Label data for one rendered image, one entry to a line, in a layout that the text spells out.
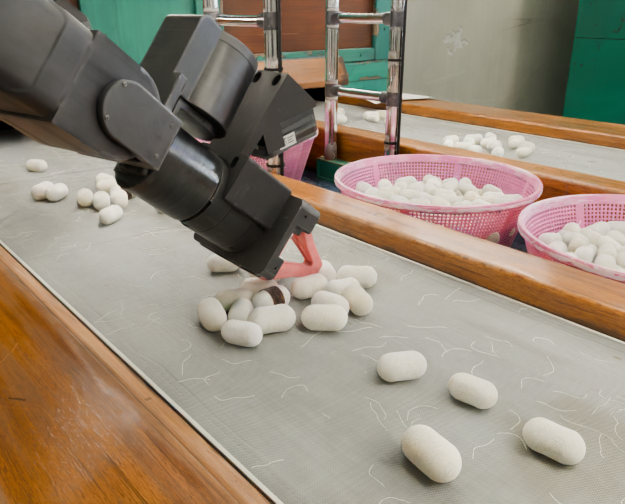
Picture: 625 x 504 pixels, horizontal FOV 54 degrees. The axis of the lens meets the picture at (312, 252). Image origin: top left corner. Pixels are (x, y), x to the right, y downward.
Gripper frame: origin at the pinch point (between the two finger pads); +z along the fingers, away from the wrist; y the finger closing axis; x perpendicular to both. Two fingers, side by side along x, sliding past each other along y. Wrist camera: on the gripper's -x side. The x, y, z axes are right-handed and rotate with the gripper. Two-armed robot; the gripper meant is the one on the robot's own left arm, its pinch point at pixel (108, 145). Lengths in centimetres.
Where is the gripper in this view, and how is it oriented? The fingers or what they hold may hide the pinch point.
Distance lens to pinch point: 81.4
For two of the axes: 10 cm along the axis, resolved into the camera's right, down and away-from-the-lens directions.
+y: -6.5, -2.8, 7.1
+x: -4.9, 8.7, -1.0
